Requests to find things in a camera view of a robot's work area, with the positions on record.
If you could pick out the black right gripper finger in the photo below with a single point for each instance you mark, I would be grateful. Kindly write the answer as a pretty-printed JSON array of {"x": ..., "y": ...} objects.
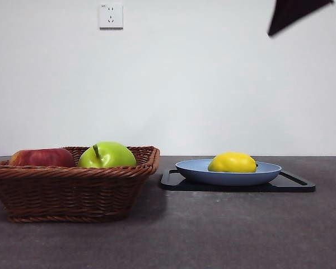
[{"x": 291, "y": 14}]

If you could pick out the yellow lemon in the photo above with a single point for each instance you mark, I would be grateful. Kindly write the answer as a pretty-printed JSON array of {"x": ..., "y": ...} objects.
[{"x": 232, "y": 162}]

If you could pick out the blue round plate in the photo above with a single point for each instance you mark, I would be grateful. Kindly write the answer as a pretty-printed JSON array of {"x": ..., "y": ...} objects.
[{"x": 226, "y": 178}]

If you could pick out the brown woven wicker basket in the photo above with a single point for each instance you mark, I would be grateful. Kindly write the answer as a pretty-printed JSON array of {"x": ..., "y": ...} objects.
[{"x": 72, "y": 190}]

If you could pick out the black flat rectangular tray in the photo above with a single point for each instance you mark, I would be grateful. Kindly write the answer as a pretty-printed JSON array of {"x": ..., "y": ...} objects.
[{"x": 240, "y": 188}]

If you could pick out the green apple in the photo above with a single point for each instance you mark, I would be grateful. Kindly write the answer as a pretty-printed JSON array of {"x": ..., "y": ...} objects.
[{"x": 112, "y": 157}]

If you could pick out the red apple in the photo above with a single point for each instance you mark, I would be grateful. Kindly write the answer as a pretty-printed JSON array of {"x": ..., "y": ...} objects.
[{"x": 44, "y": 158}]

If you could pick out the white wall socket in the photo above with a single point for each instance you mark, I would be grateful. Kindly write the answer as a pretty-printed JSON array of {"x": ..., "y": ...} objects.
[{"x": 111, "y": 16}]

